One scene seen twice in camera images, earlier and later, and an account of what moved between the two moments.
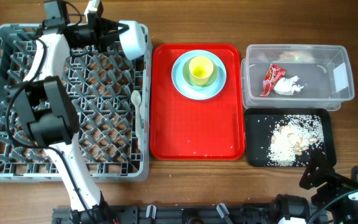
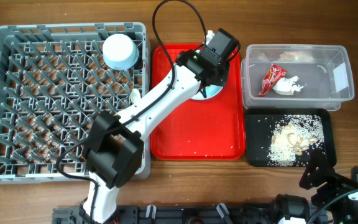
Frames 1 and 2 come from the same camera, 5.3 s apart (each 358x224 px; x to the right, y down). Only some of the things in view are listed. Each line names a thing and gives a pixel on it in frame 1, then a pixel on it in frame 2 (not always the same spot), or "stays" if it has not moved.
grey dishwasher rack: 111,94 stays
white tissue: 287,86 stays
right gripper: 337,184 stays
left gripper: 100,32 → 222,79
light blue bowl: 134,41 → 120,52
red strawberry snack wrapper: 273,73 stays
